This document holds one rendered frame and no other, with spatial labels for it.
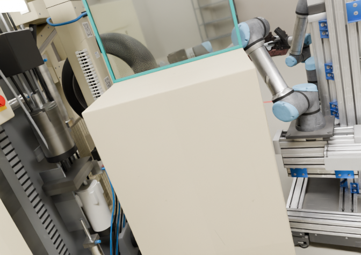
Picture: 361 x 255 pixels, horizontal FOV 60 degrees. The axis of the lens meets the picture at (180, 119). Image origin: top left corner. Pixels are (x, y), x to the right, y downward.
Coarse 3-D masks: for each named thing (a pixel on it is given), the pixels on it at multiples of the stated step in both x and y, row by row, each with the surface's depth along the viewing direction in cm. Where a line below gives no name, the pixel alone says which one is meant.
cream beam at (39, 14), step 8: (40, 0) 169; (32, 8) 161; (40, 8) 167; (16, 16) 164; (24, 16) 163; (32, 16) 163; (40, 16) 165; (48, 16) 173; (16, 24) 165; (24, 24) 168
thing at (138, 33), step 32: (96, 0) 119; (128, 0) 118; (160, 0) 117; (192, 0) 116; (224, 0) 115; (96, 32) 123; (128, 32) 123; (160, 32) 122; (192, 32) 121; (224, 32) 120; (128, 64) 128; (160, 64) 126
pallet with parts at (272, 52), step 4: (268, 36) 673; (272, 36) 641; (268, 40) 677; (272, 40) 636; (272, 48) 685; (268, 52) 645; (272, 52) 641; (276, 52) 638; (280, 52) 634; (284, 52) 631; (248, 56) 666
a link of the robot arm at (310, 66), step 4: (308, 60) 197; (312, 60) 195; (308, 64) 194; (312, 64) 193; (308, 68) 195; (312, 68) 194; (308, 72) 197; (312, 72) 195; (308, 76) 198; (312, 76) 196; (316, 76) 194; (308, 80) 200; (312, 80) 197; (316, 80) 195
